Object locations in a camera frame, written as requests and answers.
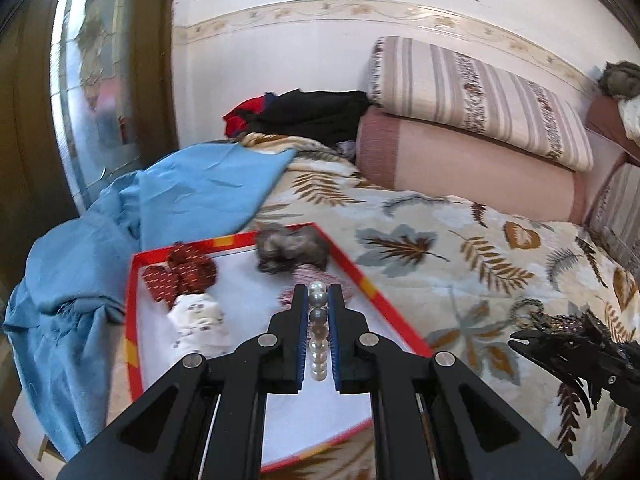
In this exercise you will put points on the long striped floral pillow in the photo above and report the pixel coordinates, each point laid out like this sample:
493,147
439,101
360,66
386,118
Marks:
475,95

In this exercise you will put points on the grey fur item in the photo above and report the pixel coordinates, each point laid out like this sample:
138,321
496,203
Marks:
620,80

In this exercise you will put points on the white cloth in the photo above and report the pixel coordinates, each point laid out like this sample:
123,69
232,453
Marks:
631,120

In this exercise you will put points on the black beaded claw clip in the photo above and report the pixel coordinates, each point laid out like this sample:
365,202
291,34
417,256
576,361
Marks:
555,345

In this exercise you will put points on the leaf print fleece blanket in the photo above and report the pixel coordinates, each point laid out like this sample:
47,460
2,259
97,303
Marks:
450,270

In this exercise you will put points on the red patterned bow scrunchie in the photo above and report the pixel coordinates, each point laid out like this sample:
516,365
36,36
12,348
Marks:
185,270

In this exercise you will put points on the pink quilted bolster cushion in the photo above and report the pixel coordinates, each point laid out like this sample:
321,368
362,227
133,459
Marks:
475,170

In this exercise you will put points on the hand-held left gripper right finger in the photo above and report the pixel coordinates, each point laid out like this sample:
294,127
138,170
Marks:
350,360

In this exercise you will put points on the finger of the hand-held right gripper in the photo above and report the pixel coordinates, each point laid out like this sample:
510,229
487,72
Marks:
625,377

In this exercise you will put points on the brown cushion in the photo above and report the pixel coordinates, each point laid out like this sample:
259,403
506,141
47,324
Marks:
605,120

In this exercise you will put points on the blue cloth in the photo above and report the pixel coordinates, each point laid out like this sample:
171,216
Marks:
100,260

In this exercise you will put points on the short striped floral pillow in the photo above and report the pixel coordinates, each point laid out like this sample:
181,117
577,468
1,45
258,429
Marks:
620,210

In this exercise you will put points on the frosted glass door panel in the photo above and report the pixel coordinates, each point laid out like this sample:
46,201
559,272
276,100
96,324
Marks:
90,85

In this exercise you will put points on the red box with white lining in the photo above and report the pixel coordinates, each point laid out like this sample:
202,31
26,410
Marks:
150,335

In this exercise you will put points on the pearl hair clip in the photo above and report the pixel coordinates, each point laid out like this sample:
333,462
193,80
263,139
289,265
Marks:
317,360

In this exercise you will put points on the red garment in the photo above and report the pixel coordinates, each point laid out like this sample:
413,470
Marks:
245,110

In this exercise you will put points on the grey furry scrunchie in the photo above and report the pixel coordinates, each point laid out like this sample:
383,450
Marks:
290,250

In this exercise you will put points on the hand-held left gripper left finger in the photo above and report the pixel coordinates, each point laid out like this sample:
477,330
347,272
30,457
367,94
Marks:
285,360

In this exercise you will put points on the wooden door frame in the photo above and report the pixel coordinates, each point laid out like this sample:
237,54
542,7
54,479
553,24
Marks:
30,135

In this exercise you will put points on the white floral scrunchie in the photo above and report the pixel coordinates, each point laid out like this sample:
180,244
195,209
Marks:
197,320

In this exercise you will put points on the black clothes pile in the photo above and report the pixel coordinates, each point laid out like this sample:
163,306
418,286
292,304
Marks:
310,115

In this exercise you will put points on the pink striped scrunchie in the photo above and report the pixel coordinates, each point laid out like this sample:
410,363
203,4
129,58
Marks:
302,275

